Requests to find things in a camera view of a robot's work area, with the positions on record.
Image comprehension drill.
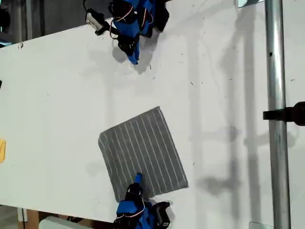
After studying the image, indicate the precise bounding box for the white box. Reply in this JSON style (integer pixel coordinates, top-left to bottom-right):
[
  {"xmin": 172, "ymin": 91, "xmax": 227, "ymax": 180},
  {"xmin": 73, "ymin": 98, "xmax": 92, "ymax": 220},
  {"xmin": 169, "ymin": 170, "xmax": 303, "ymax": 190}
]
[{"xmin": 39, "ymin": 216, "xmax": 90, "ymax": 229}]

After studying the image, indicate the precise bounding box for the wooden table leg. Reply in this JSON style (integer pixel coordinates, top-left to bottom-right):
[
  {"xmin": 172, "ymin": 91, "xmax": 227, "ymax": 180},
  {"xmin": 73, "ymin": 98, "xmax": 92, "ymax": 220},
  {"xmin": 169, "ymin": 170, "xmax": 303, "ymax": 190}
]
[{"xmin": 17, "ymin": 208, "xmax": 40, "ymax": 229}]

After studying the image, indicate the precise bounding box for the yellow object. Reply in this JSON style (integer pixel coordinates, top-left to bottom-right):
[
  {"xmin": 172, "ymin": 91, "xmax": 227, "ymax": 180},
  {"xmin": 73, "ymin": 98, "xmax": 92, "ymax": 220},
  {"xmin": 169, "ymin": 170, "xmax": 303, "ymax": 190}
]
[{"xmin": 0, "ymin": 138, "xmax": 7, "ymax": 164}]

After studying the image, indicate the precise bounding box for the black clamp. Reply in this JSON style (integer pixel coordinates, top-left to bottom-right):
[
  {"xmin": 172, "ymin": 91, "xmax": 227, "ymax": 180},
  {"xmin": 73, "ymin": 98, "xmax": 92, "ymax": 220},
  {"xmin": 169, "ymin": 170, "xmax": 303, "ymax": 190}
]
[{"xmin": 263, "ymin": 101, "xmax": 305, "ymax": 126}]

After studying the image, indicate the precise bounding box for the grey striped towel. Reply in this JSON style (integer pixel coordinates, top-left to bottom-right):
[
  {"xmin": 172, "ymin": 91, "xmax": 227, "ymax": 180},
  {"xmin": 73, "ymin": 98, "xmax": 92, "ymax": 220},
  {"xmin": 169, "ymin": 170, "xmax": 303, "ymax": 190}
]
[{"xmin": 98, "ymin": 106, "xmax": 189, "ymax": 203}]

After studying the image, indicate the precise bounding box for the camera black stalk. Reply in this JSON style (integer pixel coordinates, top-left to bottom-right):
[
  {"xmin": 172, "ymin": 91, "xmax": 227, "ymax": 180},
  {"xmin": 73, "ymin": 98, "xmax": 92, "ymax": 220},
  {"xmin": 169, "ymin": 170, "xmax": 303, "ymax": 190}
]
[{"xmin": 101, "ymin": 21, "xmax": 114, "ymax": 33}]

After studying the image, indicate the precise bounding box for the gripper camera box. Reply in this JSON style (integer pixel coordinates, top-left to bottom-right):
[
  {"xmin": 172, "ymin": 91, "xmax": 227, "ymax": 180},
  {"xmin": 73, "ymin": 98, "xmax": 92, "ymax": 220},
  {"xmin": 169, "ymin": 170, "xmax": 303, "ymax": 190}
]
[
  {"xmin": 154, "ymin": 201, "xmax": 171, "ymax": 227},
  {"xmin": 85, "ymin": 8, "xmax": 107, "ymax": 36}
]

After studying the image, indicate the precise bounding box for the steel post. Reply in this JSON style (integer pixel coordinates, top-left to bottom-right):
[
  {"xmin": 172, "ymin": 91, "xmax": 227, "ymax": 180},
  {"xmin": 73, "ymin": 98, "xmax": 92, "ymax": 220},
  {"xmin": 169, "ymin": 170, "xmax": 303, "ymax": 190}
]
[{"xmin": 264, "ymin": 0, "xmax": 292, "ymax": 229}]

